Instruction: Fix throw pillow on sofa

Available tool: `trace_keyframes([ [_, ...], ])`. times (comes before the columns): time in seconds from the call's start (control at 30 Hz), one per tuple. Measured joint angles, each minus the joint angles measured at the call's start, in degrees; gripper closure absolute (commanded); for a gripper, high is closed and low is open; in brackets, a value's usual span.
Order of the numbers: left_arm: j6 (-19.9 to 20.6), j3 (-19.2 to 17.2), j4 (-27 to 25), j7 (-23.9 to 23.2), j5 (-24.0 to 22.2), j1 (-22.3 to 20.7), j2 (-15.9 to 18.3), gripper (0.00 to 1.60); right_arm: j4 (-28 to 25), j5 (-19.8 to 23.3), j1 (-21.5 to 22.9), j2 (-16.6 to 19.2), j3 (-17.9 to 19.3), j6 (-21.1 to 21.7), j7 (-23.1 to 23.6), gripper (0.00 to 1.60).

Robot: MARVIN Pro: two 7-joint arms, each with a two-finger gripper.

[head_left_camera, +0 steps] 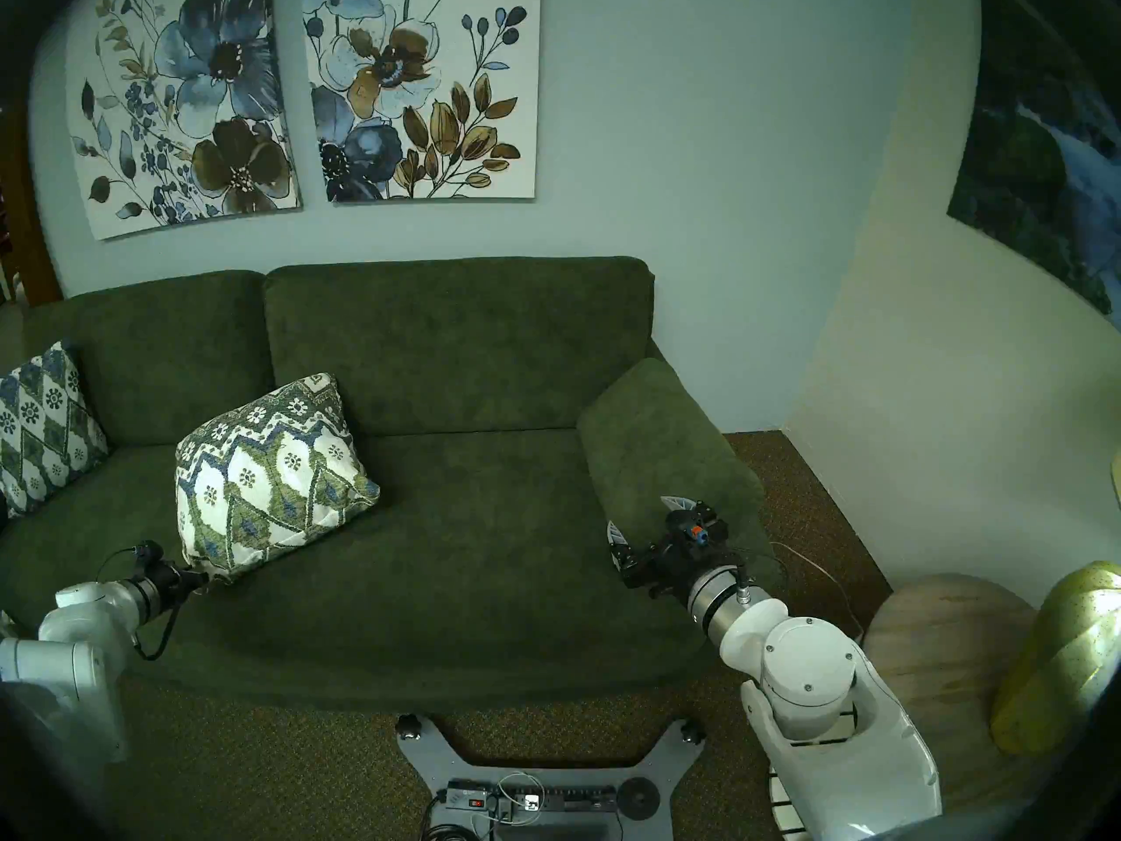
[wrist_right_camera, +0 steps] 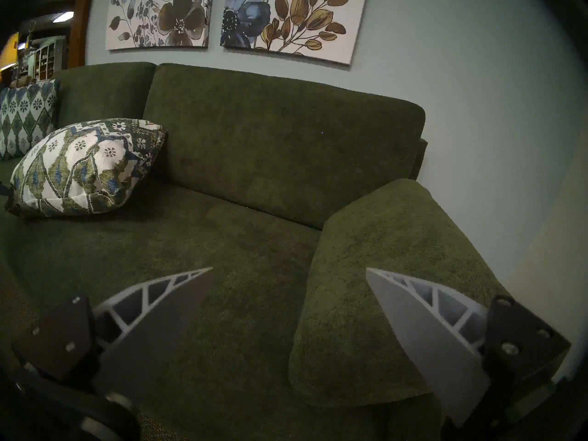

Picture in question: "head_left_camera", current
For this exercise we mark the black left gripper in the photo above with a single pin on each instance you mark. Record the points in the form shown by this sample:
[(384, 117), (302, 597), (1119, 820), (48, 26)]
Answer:
[(171, 581)]

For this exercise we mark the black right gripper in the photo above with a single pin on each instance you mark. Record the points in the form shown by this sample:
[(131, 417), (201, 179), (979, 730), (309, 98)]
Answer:
[(666, 563)]

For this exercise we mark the green white patterned throw pillow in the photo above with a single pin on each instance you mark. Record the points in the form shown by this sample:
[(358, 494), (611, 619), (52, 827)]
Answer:
[(271, 480)]

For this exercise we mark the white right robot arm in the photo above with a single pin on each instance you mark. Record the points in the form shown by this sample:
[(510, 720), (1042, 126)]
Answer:
[(814, 673)]

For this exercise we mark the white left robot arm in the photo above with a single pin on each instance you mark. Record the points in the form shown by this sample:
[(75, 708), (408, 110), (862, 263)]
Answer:
[(61, 664)]

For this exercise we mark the dark green fabric sofa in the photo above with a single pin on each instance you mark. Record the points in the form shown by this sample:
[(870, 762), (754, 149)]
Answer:
[(455, 541)]

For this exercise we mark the blue white patterned throw pillow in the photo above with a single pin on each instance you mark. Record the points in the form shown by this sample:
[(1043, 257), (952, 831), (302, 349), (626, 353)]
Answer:
[(48, 427)]

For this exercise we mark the black base caster wheel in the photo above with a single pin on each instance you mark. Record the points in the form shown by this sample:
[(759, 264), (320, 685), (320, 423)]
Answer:
[(694, 732), (408, 726)]

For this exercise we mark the black round base disc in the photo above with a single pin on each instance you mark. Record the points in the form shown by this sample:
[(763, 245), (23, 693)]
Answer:
[(638, 798)]

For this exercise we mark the black power strip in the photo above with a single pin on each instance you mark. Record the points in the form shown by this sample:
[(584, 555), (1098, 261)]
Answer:
[(578, 798)]

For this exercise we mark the white slatted stool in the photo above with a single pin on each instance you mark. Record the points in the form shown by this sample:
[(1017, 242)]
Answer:
[(788, 804)]

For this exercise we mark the round wooden side table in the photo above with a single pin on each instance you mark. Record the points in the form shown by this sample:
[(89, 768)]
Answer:
[(946, 664)]

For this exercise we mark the yellow-green speckled lamp base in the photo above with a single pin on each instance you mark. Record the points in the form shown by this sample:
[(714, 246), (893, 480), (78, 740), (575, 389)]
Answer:
[(1060, 664)]

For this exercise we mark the blue flower canvas painting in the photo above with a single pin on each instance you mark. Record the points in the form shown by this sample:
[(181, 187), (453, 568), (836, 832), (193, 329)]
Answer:
[(201, 103)]

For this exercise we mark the brown leaves flower canvas painting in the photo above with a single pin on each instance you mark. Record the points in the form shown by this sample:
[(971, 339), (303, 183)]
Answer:
[(420, 86)]

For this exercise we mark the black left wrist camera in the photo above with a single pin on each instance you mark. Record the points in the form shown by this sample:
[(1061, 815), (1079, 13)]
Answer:
[(149, 554)]

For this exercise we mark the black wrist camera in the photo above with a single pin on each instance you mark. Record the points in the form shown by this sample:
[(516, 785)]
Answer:
[(149, 554), (687, 533)]

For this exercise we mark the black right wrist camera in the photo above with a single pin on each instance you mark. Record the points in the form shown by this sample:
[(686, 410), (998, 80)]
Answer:
[(687, 533)]

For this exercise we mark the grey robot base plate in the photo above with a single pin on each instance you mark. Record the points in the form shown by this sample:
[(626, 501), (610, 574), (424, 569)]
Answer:
[(569, 765)]

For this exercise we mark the waterfall landscape wall poster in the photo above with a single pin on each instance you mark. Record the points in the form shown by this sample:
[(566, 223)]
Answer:
[(1042, 147)]

